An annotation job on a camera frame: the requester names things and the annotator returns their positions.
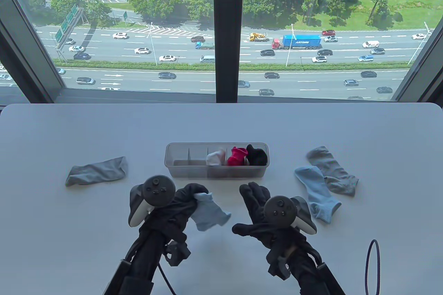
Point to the person's left hand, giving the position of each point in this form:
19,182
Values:
169,215

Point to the person's right hand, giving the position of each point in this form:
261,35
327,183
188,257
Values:
256,212

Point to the grey hand controller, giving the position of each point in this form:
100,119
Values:
157,189
280,212

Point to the light blue sock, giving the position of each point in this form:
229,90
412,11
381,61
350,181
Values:
209,213
316,194

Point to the black sock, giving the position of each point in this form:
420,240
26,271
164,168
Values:
254,151
260,160

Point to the white sock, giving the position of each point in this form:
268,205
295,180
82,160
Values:
221,155
211,159

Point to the grey sock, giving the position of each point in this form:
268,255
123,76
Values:
328,167
97,170

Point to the black right forearm module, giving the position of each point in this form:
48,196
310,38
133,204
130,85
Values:
330,279

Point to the black left forearm module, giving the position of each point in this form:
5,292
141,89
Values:
116,279

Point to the clear plastic divided organizer box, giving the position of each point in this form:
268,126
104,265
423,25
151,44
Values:
193,170

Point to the green road sign gantry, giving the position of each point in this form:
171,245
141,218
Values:
65,23

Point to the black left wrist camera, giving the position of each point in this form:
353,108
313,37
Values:
176,253

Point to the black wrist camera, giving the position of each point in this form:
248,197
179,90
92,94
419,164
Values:
278,265
176,253

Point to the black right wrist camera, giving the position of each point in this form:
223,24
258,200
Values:
278,265

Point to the dark window frame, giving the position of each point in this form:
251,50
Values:
226,32

